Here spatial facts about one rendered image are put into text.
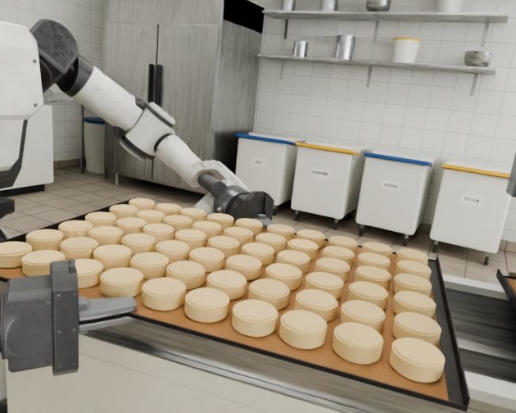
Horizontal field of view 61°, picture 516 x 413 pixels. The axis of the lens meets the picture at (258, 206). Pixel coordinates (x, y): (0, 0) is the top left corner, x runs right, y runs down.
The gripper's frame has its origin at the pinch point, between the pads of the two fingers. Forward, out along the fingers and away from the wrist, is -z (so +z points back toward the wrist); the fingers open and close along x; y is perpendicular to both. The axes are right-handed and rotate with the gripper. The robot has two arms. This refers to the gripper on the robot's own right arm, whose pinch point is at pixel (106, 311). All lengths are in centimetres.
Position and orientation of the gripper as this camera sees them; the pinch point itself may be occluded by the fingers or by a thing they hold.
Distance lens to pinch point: 51.9
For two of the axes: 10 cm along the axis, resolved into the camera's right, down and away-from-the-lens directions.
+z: -8.9, 0.2, -4.6
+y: -4.5, -2.6, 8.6
